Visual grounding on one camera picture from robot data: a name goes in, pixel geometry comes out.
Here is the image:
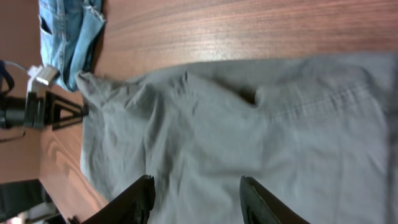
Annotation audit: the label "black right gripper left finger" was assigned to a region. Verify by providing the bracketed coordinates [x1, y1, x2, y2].
[83, 175, 155, 224]

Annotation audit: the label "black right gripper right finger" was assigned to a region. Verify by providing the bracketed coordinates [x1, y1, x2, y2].
[239, 176, 309, 224]

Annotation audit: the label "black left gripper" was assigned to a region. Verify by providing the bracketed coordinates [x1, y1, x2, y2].
[24, 91, 88, 131]

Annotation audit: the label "grey cotton shorts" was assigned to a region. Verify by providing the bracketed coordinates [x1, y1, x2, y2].
[76, 52, 397, 223]

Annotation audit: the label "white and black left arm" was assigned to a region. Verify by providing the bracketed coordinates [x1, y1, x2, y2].
[1, 60, 88, 143]

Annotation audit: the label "folded blue denim shorts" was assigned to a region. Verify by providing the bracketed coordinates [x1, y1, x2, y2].
[38, 0, 106, 91]

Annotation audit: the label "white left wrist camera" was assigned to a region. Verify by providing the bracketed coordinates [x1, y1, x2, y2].
[27, 65, 59, 94]

